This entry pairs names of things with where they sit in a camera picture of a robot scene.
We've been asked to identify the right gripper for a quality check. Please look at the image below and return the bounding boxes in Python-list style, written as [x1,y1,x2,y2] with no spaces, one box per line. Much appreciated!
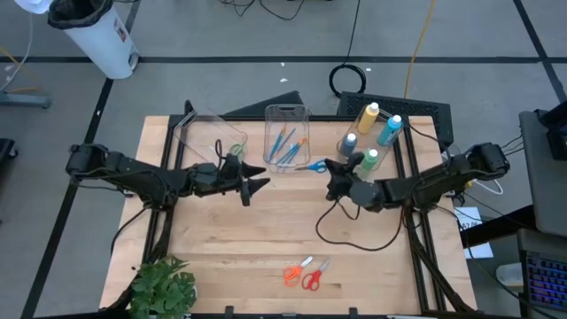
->
[324,158,386,210]

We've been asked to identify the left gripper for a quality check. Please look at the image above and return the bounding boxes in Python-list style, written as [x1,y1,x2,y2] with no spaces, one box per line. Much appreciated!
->
[187,154,272,207]

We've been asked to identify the blue scissors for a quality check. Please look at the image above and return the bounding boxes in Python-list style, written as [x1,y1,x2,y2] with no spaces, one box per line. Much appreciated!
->
[293,159,329,175]

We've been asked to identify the green paint bottle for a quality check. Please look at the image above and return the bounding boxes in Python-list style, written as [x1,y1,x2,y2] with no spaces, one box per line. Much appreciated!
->
[357,147,380,179]

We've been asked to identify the dark grey paint bottle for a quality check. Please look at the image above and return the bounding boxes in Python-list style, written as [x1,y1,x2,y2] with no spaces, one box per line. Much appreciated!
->
[339,132,359,159]

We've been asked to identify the clear plastic bin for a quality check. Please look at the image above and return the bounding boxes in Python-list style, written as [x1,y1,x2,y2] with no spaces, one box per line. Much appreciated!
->
[335,105,406,175]
[173,107,250,167]
[262,103,312,175]

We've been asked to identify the yellow paint bottle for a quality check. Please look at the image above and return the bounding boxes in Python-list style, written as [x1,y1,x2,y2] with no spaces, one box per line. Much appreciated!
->
[356,101,381,136]

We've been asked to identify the teal paint bottle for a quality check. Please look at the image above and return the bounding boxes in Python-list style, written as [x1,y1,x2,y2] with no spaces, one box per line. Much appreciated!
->
[377,114,404,148]

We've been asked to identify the red scissors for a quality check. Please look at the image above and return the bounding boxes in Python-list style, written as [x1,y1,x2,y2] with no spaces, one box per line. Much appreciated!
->
[301,258,332,292]

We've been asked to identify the orange scissors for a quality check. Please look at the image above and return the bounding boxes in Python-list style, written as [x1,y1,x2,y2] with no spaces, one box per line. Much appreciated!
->
[283,254,315,288]

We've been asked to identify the black perforated metal box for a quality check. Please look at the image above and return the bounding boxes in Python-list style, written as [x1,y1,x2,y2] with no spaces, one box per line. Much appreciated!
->
[337,90,455,154]

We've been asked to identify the green plant in white pot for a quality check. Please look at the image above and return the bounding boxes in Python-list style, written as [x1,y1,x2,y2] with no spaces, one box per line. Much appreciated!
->
[128,255,198,319]

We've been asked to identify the white paper sheet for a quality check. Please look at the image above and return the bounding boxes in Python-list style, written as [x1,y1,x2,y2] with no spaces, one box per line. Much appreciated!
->
[453,205,495,261]

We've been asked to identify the white computer mouse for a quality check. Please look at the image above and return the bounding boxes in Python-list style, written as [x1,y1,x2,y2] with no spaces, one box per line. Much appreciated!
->
[495,261,525,287]

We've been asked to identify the white trash can black bag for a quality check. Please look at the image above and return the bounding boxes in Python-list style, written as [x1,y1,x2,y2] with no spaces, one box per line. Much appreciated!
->
[13,0,141,82]

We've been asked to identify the black device on cart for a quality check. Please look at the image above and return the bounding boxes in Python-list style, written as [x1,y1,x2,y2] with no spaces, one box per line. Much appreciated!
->
[544,98,567,161]

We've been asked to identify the backlit keyboard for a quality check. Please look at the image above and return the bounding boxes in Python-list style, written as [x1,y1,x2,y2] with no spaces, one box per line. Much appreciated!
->
[524,251,567,312]

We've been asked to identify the grey stand base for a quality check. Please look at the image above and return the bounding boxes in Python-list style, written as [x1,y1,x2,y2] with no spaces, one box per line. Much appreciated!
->
[0,89,51,110]

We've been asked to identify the black caster item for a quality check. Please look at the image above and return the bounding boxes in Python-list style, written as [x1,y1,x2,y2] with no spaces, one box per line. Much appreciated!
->
[0,137,19,161]

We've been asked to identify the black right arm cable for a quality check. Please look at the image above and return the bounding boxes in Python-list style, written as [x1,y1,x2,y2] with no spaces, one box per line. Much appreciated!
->
[315,198,406,253]

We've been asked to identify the black aluminium table frame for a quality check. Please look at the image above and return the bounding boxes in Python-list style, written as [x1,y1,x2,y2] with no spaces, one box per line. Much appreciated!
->
[148,99,479,319]

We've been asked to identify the black hanging cable with coil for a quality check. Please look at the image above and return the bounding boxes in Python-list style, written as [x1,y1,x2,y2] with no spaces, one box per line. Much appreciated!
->
[328,0,369,100]

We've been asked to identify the yellow hanging cable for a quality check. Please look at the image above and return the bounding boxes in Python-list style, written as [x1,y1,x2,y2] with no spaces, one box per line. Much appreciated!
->
[403,0,438,100]

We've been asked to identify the white cable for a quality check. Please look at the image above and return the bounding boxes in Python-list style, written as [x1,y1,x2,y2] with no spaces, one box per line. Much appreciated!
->
[464,176,505,197]

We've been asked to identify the black floor cables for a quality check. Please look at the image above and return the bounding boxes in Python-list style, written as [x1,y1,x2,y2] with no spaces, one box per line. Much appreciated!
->
[205,0,307,21]

